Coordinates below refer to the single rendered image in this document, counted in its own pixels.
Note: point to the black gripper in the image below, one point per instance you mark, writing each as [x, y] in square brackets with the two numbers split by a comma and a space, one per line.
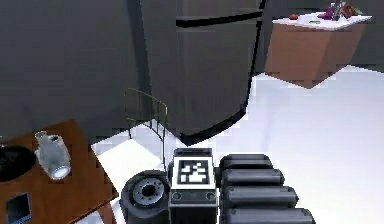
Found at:
[146, 196]

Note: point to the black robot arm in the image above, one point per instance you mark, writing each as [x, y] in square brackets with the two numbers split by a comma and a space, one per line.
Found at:
[253, 190]

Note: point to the brown wooden table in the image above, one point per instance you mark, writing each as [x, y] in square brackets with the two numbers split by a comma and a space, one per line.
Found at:
[73, 186]

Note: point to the clear glass bottle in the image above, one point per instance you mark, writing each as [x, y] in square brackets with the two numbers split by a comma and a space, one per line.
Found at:
[53, 156]

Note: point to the dark blue square object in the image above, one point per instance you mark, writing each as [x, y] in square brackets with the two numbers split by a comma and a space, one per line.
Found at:
[19, 208]

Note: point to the dark grey fridge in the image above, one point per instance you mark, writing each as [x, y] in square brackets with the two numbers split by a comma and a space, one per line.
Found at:
[206, 73]

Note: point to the black round plate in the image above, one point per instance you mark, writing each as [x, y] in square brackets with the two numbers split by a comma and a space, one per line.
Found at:
[13, 163]

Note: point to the brown counter with white top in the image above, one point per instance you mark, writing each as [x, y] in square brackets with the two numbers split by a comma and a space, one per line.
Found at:
[313, 50]

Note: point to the red tomato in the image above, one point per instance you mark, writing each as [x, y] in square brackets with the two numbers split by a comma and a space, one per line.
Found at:
[293, 16]

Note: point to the green flat object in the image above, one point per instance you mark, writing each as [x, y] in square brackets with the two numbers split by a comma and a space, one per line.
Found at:
[314, 22]

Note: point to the purple vegetable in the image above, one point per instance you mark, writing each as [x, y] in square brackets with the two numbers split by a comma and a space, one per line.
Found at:
[327, 14]

